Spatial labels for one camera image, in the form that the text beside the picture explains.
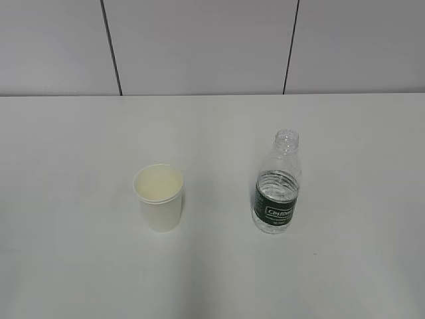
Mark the white paper cup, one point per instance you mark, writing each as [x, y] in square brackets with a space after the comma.
[159, 189]

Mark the clear water bottle green label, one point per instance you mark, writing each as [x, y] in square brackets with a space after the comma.
[277, 184]

